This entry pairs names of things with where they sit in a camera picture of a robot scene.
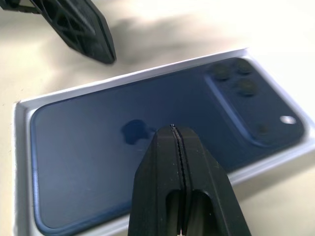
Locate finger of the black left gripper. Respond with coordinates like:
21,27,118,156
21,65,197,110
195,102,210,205
0,0,117,65

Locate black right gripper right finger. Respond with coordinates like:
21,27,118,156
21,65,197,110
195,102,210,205
173,125,253,236

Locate dark blue smartphone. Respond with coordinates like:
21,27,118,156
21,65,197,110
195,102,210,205
30,57,307,236

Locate small white box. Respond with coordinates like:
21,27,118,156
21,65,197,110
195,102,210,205
13,47,315,236

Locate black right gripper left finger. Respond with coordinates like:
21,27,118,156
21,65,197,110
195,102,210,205
127,125,185,236

